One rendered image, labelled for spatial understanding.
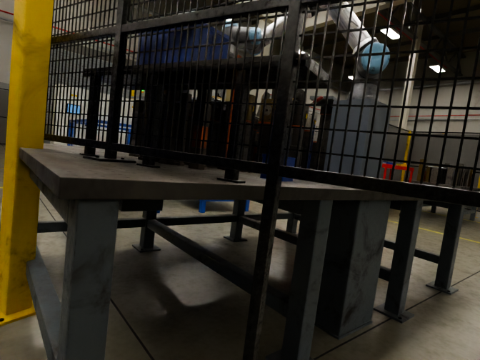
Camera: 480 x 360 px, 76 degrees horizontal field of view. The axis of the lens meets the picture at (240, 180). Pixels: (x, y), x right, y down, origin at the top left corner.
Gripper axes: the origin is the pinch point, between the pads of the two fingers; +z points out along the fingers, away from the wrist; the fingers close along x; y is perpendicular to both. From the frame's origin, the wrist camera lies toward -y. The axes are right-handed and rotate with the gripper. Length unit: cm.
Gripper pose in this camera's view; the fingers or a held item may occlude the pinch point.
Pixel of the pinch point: (219, 95)
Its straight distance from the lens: 157.5
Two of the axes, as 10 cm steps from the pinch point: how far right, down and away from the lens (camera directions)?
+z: -1.2, 9.9, 0.7
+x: -8.4, -1.4, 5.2
